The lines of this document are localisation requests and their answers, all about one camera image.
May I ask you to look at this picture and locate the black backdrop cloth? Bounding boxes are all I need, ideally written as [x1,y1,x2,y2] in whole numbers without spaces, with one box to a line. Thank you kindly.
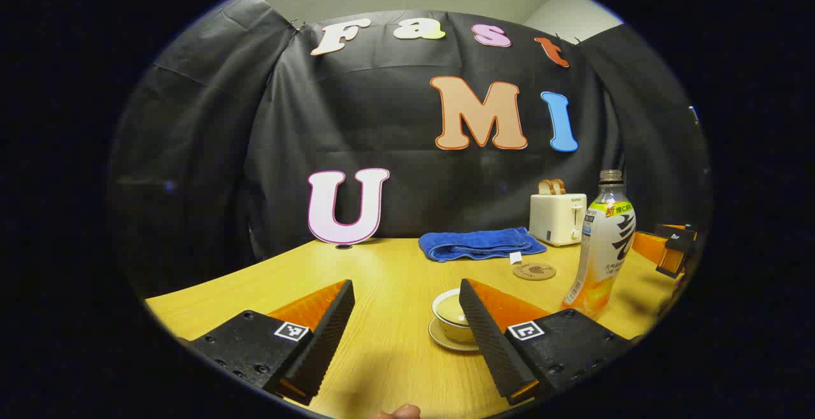
[108,0,711,299]

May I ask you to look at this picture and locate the plastic water bottle orange drink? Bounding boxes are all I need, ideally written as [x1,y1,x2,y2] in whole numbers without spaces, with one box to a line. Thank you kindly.
[563,170,636,318]

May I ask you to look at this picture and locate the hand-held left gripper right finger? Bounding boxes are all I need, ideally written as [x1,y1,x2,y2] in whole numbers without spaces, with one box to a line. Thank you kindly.
[459,278,635,406]

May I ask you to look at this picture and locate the white saucer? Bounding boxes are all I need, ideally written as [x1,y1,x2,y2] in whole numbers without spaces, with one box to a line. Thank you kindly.
[428,317,481,352]

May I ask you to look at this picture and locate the round cork coaster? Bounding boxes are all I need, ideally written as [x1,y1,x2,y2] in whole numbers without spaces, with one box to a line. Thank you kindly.
[513,262,556,281]

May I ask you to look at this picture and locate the white toaster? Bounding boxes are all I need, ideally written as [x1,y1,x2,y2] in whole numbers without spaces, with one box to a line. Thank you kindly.
[530,193,588,247]

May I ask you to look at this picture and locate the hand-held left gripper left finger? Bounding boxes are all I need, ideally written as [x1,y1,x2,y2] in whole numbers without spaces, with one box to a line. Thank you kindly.
[190,280,355,406]

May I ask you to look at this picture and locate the folded blue towel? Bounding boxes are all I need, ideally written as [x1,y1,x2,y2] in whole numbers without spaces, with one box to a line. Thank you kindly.
[418,227,547,264]

